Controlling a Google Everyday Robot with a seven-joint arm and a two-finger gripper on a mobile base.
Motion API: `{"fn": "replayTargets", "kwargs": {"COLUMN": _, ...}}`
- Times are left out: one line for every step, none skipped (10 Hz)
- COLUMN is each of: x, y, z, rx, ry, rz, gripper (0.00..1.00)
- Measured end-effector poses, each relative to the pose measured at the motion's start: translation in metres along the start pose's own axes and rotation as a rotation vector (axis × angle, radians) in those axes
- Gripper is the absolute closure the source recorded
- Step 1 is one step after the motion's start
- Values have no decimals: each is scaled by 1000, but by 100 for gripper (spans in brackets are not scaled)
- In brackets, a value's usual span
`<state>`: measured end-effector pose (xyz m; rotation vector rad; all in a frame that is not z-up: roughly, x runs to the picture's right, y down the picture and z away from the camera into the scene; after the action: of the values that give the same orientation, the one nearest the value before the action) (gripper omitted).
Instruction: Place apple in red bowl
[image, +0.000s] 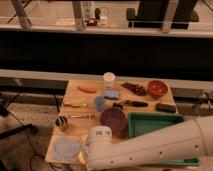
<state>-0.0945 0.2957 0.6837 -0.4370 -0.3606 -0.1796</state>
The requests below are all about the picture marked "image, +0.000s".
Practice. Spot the orange carrot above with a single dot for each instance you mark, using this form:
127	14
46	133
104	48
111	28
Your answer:
87	89

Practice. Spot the yellow banana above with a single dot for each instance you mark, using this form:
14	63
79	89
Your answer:
75	102

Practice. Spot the black handled spatula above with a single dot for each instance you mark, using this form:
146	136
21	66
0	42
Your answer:
120	105

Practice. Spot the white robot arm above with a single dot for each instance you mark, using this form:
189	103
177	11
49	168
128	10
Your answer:
190	139

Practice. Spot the white plastic cup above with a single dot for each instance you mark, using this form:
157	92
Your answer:
109	79

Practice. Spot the green plastic tray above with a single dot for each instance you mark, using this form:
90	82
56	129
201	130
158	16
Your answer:
143	123

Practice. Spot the brown grape bunch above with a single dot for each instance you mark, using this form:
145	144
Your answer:
135	88

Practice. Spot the red bowl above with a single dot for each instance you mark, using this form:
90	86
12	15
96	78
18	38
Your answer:
157	88

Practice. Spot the black rectangular block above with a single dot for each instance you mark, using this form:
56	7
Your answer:
165	107

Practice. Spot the blue small cup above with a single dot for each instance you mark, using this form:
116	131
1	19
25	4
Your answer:
99	103

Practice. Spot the purple bowl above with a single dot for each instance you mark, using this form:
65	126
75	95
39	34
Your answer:
113	118

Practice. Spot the blue cloth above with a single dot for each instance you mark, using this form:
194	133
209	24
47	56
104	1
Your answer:
65	149

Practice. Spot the small metal can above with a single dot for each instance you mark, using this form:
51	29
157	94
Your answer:
62	123

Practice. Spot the blue sponge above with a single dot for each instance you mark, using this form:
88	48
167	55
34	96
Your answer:
111	94

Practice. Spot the metal fork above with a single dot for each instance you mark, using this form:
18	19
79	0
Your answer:
88	116

